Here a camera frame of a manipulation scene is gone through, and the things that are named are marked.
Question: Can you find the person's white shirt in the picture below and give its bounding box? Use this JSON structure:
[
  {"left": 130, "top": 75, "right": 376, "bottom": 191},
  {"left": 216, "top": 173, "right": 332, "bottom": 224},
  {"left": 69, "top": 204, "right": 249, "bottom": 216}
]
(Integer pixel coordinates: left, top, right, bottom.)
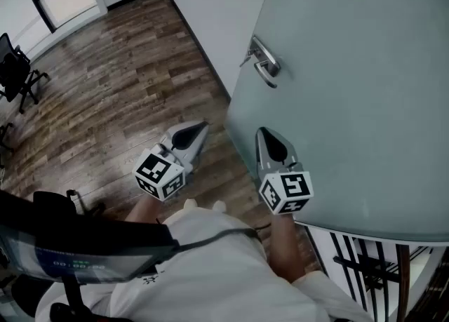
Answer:
[{"left": 34, "top": 208, "right": 373, "bottom": 322}]

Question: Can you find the black baseboard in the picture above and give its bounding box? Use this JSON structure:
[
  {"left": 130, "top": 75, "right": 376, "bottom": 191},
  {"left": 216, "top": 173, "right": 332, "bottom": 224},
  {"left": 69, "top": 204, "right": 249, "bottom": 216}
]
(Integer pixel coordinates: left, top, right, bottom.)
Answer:
[{"left": 107, "top": 0, "right": 232, "bottom": 100}]

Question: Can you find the silver door lever handle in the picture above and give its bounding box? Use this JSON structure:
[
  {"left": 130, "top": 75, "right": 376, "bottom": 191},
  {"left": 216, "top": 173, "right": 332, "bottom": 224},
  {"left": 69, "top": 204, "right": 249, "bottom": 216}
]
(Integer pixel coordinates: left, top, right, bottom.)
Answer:
[{"left": 249, "top": 35, "right": 281, "bottom": 89}]

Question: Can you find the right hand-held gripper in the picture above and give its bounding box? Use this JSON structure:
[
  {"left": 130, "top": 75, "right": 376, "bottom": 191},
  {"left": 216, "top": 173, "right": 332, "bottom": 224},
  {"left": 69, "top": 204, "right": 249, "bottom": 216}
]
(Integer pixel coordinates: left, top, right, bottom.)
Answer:
[{"left": 255, "top": 126, "right": 314, "bottom": 215}]

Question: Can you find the small metal key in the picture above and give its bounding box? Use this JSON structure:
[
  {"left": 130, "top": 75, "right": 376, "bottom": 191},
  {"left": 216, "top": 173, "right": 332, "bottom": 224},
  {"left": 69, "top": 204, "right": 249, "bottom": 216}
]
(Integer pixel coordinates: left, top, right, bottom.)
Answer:
[{"left": 239, "top": 48, "right": 254, "bottom": 68}]

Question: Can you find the frosted glass door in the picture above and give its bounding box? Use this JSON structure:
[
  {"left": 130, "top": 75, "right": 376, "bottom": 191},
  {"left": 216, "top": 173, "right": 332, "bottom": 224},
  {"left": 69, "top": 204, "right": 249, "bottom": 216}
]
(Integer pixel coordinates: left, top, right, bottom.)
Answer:
[{"left": 226, "top": 0, "right": 449, "bottom": 243}]

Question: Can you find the black metal railing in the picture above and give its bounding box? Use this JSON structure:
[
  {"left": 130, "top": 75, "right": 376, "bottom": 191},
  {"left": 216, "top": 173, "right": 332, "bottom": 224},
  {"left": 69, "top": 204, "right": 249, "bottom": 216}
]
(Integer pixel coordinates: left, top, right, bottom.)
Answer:
[{"left": 329, "top": 231, "right": 449, "bottom": 322}]

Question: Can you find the person's right forearm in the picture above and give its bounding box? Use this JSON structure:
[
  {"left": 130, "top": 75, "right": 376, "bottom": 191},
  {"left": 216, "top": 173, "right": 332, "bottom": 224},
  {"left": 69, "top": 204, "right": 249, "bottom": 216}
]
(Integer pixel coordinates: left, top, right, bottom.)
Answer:
[{"left": 267, "top": 210, "right": 308, "bottom": 283}]

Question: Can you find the black chest-mounted monitor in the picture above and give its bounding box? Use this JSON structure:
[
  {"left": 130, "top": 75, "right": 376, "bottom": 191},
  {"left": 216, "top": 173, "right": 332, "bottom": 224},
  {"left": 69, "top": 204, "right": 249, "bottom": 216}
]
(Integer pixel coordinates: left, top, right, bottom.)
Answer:
[{"left": 0, "top": 189, "right": 180, "bottom": 285}]

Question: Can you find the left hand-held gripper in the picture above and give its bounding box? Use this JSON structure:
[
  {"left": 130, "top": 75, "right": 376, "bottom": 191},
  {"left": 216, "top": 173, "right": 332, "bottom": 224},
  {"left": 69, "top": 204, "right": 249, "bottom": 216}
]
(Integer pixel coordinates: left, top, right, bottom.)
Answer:
[{"left": 132, "top": 120, "right": 210, "bottom": 202}]

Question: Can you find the thin black chest cable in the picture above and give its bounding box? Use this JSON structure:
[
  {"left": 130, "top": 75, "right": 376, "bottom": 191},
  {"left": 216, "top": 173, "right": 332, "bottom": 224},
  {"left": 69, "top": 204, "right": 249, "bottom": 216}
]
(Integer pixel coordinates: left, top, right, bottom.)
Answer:
[{"left": 156, "top": 217, "right": 262, "bottom": 251}]

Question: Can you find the person's left forearm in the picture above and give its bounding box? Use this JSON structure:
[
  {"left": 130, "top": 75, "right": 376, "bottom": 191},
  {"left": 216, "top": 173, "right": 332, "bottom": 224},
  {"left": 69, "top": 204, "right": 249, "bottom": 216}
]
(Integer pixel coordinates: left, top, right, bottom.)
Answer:
[{"left": 124, "top": 192, "right": 166, "bottom": 225}]

